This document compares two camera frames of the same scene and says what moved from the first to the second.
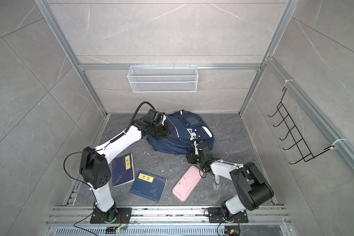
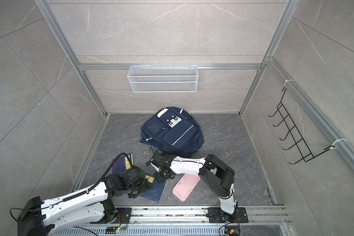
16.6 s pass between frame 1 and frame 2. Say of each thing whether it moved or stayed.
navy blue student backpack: moved
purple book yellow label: stayed
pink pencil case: stayed
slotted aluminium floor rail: stayed
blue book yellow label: stayed
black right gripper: moved
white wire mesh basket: stayed
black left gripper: moved
